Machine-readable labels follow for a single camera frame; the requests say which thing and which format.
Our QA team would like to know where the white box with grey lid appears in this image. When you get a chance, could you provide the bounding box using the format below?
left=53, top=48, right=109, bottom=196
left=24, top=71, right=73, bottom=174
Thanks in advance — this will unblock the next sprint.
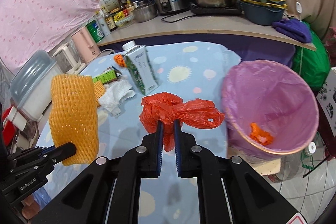
left=9, top=49, right=59, bottom=122

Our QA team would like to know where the green bag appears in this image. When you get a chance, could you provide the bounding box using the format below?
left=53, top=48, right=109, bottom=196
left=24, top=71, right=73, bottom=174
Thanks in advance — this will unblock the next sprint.
left=291, top=19, right=331, bottom=92

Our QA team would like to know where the clear food container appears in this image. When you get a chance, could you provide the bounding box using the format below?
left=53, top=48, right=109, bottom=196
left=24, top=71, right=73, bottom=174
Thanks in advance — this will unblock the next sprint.
left=115, top=15, right=135, bottom=28

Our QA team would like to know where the orange wrapper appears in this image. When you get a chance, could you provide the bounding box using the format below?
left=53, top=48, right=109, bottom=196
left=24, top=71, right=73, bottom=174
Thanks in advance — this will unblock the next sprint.
left=113, top=54, right=127, bottom=68
left=249, top=123, right=275, bottom=146

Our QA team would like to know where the small yellow foam net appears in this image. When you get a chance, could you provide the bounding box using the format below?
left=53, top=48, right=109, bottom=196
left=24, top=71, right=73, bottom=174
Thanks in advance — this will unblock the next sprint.
left=93, top=81, right=107, bottom=107

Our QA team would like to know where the dark purple skirt cloth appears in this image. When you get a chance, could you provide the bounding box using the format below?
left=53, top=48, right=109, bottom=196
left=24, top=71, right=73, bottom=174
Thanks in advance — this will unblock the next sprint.
left=142, top=35, right=296, bottom=69

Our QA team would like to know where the yellow packet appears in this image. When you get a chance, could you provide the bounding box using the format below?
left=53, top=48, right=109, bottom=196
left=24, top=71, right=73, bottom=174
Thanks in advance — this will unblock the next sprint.
left=113, top=11, right=129, bottom=24

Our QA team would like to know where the green white canister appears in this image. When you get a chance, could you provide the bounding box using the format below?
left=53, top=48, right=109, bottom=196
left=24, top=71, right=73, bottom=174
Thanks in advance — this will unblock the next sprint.
left=86, top=18, right=101, bottom=43

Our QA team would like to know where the white printed box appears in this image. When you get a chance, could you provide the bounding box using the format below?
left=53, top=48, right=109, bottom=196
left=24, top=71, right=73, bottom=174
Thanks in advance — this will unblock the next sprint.
left=316, top=80, right=336, bottom=135

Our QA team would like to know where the pink electric kettle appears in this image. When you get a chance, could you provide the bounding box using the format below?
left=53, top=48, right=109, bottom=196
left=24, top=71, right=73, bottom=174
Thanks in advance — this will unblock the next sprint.
left=71, top=27, right=101, bottom=63

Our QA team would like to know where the person's left hand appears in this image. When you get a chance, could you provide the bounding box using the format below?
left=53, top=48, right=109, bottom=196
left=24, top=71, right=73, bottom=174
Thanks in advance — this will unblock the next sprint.
left=22, top=200, right=44, bottom=219

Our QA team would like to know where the white paper tissue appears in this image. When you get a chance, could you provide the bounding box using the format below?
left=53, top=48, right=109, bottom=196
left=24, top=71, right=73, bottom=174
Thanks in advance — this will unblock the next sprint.
left=98, top=80, right=135, bottom=117

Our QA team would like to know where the red white object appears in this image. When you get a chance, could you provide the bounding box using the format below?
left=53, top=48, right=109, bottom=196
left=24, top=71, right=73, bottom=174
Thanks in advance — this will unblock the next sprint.
left=0, top=106, right=19, bottom=148

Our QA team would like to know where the white carton box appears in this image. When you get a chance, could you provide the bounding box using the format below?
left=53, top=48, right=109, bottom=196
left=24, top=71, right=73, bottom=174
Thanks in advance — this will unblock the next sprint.
left=99, top=0, right=120, bottom=13

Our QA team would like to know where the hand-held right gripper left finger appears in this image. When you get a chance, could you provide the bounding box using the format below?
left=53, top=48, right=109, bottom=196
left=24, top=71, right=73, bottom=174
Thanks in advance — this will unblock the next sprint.
left=50, top=120, right=164, bottom=224

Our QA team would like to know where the red plastic bag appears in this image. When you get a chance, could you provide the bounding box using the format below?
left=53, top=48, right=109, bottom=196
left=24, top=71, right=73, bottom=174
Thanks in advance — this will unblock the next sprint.
left=139, top=92, right=226, bottom=152

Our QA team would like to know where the white plastic bottle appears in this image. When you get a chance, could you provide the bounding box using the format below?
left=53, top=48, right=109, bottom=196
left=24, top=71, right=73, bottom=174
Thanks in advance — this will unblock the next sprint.
left=98, top=16, right=111, bottom=36

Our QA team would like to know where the large yellow foam fruit net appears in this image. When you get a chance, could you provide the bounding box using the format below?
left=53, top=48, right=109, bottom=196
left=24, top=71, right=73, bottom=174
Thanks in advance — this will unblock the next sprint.
left=49, top=74, right=100, bottom=167

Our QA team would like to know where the green snack packet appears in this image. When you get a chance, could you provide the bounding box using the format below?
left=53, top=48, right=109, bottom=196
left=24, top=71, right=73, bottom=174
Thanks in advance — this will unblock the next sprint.
left=92, top=68, right=122, bottom=85

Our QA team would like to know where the white glass kettle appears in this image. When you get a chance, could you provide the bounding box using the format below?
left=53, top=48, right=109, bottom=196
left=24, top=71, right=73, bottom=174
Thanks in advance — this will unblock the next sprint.
left=52, top=44, right=82, bottom=75

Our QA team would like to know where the black induction cooker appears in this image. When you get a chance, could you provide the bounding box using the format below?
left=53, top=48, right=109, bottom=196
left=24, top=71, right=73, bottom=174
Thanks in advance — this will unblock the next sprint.
left=190, top=2, right=243, bottom=16

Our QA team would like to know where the small steel pot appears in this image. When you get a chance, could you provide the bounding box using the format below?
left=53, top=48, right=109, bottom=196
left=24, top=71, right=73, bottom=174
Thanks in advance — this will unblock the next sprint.
left=131, top=2, right=158, bottom=23

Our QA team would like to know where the bin with purple liner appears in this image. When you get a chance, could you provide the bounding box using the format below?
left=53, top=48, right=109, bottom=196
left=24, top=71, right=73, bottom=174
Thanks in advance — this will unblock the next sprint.
left=221, top=60, right=319, bottom=159

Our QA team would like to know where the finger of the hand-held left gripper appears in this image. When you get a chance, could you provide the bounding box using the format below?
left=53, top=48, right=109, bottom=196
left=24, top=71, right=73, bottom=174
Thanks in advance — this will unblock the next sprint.
left=10, top=143, right=76, bottom=180
left=10, top=147, right=55, bottom=164

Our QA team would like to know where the black power cable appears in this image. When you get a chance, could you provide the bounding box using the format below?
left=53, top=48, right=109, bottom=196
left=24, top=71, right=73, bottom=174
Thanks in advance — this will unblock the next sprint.
left=161, top=13, right=193, bottom=23

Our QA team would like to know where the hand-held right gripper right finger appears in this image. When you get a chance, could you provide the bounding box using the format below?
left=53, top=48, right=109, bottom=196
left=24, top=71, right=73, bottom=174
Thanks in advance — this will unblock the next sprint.
left=173, top=119, right=302, bottom=224

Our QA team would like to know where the white green milk carton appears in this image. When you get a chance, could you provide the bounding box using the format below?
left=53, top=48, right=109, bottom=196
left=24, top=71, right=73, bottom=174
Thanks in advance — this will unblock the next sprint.
left=121, top=40, right=160, bottom=96

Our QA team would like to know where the beige counter board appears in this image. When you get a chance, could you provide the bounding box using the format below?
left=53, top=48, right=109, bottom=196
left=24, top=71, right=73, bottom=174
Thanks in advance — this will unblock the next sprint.
left=96, top=13, right=318, bottom=51

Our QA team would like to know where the blue planet print tablecloth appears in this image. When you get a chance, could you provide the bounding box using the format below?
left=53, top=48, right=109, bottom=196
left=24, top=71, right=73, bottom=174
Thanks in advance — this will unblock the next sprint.
left=34, top=41, right=242, bottom=224

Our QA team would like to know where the white power cable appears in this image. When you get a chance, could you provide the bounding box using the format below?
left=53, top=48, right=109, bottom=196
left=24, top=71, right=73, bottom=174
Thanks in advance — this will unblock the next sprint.
left=100, top=48, right=119, bottom=56

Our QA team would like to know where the dark sauce bottle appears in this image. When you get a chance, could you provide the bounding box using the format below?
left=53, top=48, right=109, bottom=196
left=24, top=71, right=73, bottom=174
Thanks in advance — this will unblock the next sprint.
left=105, top=13, right=118, bottom=31

